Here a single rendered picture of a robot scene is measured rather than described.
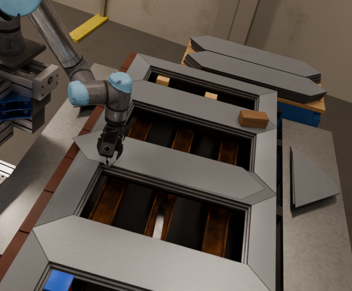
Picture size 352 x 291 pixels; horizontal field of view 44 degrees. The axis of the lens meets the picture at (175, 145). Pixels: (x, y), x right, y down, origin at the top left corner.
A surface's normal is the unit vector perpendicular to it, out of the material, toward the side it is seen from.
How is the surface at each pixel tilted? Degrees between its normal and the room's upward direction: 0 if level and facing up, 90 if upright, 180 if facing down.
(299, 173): 0
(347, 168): 0
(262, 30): 90
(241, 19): 90
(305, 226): 0
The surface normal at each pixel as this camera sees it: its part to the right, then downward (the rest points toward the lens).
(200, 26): -0.32, 0.55
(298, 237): 0.20, -0.76
